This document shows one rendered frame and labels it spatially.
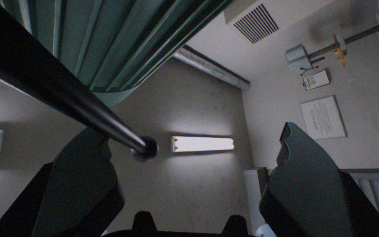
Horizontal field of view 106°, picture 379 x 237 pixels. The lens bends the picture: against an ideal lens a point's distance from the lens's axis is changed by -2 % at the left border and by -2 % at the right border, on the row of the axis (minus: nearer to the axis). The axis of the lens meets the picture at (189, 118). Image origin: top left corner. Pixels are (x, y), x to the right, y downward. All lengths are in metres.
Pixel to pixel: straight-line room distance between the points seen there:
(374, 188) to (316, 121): 1.04
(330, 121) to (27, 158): 3.43
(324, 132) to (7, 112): 3.51
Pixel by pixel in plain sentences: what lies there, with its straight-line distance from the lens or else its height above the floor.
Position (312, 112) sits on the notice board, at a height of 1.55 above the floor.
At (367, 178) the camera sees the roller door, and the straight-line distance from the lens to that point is 3.02.
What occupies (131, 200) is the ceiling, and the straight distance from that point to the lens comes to 1.62.
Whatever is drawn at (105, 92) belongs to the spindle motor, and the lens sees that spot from 0.20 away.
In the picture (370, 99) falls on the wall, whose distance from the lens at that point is 3.10.
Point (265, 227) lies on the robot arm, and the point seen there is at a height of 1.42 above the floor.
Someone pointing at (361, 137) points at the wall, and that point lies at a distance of 3.04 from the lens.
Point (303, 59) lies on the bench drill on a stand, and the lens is 2.34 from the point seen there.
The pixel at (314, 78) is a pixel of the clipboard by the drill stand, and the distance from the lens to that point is 3.20.
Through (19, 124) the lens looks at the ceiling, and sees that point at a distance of 1.51.
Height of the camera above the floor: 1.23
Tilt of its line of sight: 45 degrees up
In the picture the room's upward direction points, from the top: 109 degrees counter-clockwise
